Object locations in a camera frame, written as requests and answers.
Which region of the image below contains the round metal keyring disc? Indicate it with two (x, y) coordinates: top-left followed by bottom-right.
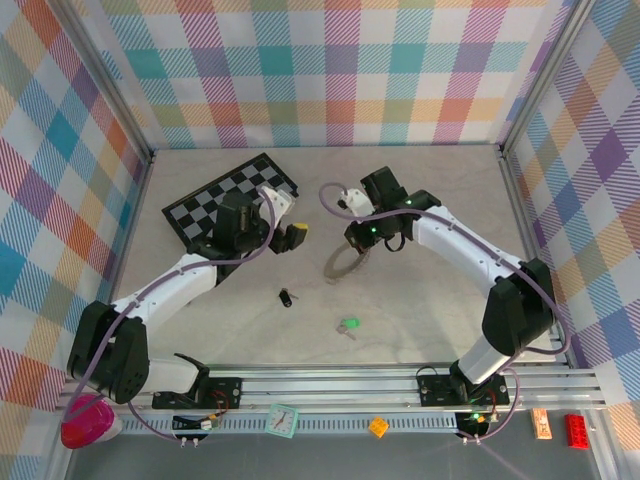
(323, 243), (372, 282)

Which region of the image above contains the key with green tag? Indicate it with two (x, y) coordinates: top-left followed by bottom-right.
(335, 317), (362, 342)

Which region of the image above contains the black and grey chessboard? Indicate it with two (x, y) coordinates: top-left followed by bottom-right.
(160, 152), (301, 259)

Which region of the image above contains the teal square clock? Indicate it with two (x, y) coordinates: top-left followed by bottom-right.
(264, 403), (300, 440)

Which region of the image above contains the small black electronics board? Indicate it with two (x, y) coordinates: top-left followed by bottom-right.
(455, 409), (499, 442)
(172, 410), (225, 435)

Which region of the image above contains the pink plastic cup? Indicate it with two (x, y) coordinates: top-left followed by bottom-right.
(59, 393), (124, 451)

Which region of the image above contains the large red toy brick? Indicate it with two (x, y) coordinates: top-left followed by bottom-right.
(564, 413), (591, 449)

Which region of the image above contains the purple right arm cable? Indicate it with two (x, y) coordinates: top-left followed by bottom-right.
(318, 182), (573, 445)

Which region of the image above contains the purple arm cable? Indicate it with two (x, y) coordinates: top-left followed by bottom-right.
(318, 182), (573, 445)
(62, 188), (277, 445)

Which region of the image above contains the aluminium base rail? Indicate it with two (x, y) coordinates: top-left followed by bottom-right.
(97, 363), (607, 412)

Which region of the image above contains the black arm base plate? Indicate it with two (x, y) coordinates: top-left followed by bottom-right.
(416, 374), (512, 407)
(151, 377), (245, 411)

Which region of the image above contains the slotted grey cable duct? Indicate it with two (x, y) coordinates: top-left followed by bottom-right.
(119, 413), (464, 434)

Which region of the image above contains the aluminium frame post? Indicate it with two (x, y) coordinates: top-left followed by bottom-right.
(497, 0), (599, 159)
(54, 0), (156, 166)

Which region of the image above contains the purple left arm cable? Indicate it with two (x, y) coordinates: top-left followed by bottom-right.
(62, 188), (277, 445)

